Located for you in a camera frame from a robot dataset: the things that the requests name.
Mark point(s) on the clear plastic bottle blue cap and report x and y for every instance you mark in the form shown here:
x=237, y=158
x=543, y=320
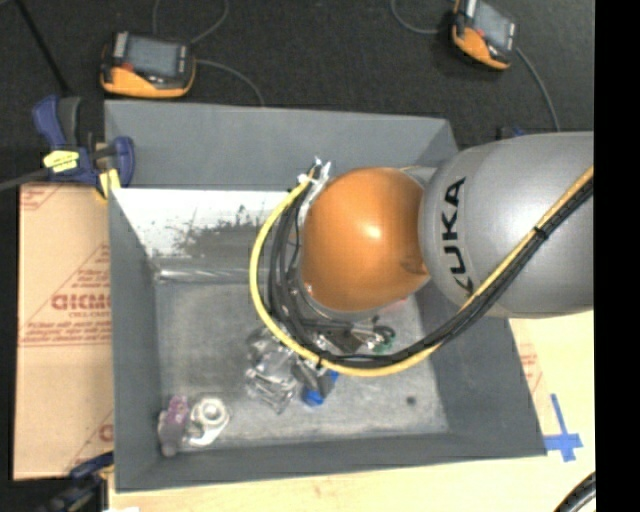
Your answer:
x=272, y=365

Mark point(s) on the grey metal bin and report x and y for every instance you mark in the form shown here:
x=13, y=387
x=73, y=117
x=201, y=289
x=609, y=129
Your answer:
x=200, y=325

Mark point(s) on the purple and grey toy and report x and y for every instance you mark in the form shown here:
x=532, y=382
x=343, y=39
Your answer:
x=173, y=417

